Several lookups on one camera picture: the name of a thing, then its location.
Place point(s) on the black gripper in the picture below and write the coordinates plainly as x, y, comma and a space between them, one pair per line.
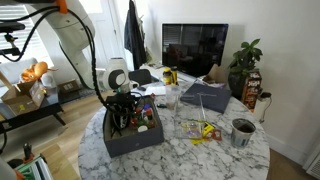
123, 103

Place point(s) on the black spectacle case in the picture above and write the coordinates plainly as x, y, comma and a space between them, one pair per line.
122, 121

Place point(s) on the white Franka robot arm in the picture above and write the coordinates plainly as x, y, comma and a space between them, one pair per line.
73, 36

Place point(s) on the clear plastic container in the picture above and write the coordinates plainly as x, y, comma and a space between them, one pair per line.
190, 128

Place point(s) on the small red capped jar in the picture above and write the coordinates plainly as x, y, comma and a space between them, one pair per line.
133, 123

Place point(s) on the green glass bottle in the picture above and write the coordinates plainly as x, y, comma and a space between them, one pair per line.
142, 120

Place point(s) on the white round cap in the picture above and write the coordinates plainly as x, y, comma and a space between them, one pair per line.
142, 128

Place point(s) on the dark blue open box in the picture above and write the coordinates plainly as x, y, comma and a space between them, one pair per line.
133, 143

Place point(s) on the blue capped item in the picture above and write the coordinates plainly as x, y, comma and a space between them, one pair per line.
146, 106

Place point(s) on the small black gadget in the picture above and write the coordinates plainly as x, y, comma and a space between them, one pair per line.
142, 88

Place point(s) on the black remote control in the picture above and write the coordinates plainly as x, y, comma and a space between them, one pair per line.
161, 105

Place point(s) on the grey patterned rug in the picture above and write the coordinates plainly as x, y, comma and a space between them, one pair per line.
87, 92

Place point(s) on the white paper sheet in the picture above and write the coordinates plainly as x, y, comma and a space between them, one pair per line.
156, 90

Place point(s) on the black chair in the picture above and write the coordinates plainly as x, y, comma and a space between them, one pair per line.
141, 76

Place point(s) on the clear drinking glass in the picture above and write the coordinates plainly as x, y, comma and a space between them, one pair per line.
172, 98

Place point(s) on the yellow mustard bottle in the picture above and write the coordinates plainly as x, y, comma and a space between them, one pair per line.
167, 77

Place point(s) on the small closed cardboard box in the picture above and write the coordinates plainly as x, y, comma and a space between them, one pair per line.
68, 86

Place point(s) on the dark bottle with yellow label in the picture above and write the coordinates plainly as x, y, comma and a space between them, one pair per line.
174, 75

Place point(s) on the black coffee table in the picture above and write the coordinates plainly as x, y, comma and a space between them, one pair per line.
46, 105

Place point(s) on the dark hanging jacket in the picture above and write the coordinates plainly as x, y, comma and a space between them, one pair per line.
135, 36

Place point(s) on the yellow sachet packet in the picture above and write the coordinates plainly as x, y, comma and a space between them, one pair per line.
208, 128

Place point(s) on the white panel door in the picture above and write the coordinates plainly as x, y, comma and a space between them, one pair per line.
110, 33

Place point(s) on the dark blue box lid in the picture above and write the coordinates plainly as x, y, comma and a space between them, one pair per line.
208, 96

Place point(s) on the red sachet packet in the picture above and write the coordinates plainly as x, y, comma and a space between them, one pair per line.
216, 134

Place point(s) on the green and white book stack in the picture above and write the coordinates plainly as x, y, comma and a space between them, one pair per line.
35, 170

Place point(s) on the black and orange clamp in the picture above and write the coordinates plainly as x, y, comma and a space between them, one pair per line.
26, 151

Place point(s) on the orange plush toy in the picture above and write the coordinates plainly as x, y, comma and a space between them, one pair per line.
35, 70

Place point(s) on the open cardboard box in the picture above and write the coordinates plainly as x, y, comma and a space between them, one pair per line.
23, 98

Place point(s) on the brown paper bag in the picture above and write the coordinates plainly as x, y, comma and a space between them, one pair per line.
216, 75

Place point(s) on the black flat screen television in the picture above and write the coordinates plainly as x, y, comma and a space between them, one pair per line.
200, 46

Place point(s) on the white sofa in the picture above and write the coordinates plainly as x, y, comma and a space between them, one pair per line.
13, 70

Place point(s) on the grey paper cup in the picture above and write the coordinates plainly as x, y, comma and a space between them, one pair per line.
242, 135

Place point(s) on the Jenga game box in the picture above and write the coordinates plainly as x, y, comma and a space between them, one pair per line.
251, 90

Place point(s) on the green potted plant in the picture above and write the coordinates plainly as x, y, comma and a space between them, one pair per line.
245, 58

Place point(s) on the white window blinds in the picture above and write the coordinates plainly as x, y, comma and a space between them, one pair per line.
13, 15

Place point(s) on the white floor vent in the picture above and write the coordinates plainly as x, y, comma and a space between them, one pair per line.
314, 166

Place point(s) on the black camera tripod mount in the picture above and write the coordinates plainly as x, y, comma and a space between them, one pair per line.
10, 28

